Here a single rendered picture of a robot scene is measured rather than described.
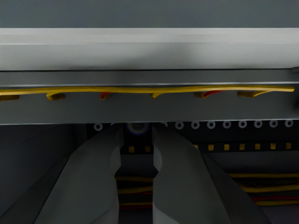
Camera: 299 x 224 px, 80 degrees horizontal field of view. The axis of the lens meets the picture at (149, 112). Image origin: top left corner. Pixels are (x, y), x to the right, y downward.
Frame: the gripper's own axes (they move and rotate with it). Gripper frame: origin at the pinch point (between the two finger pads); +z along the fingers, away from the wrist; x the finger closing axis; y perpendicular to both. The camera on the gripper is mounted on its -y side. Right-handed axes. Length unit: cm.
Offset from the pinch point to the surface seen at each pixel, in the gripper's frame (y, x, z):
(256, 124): 5.5, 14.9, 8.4
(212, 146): 8.0, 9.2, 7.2
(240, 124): 5.5, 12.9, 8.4
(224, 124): 5.4, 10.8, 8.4
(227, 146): 8.1, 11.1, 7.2
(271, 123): 5.4, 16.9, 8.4
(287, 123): 5.4, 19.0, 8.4
